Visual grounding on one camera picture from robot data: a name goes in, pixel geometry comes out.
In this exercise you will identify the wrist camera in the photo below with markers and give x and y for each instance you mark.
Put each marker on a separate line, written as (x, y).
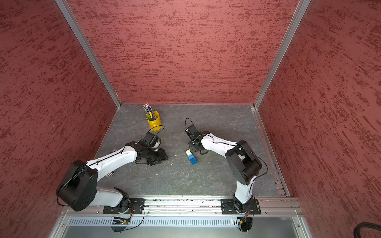
(151, 141)
(192, 132)

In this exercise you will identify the bundle of coloured pencils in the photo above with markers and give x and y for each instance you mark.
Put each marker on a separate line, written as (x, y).
(150, 112)

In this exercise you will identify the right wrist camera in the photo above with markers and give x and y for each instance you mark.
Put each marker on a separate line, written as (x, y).
(192, 132)

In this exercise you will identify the aluminium corner post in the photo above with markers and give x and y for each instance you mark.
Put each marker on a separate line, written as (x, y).
(78, 32)
(289, 34)

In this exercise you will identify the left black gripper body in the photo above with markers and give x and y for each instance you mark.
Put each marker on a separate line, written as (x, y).
(150, 156)

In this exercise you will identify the aluminium front rail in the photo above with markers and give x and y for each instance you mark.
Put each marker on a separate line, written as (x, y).
(198, 206)

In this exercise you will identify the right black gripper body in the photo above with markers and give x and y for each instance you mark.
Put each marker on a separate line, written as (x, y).
(194, 148)

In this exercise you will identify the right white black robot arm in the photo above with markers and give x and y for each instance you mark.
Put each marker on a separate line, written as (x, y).
(244, 164)

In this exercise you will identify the left aluminium corner post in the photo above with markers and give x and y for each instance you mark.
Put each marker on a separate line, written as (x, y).
(78, 32)

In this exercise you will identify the long blue lego brick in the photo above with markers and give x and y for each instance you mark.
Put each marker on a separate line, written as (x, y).
(193, 160)

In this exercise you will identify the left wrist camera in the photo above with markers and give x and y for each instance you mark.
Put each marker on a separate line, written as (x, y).
(151, 141)

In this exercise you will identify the right aluminium corner post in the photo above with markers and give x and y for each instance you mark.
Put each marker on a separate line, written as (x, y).
(289, 34)

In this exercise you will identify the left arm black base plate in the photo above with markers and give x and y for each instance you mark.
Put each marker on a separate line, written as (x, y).
(135, 206)

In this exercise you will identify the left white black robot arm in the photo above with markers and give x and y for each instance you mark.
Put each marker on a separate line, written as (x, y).
(79, 188)

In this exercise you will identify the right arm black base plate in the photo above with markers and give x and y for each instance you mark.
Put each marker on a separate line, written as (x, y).
(227, 206)

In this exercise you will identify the yellow pencil cup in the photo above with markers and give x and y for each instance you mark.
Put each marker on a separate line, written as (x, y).
(156, 124)

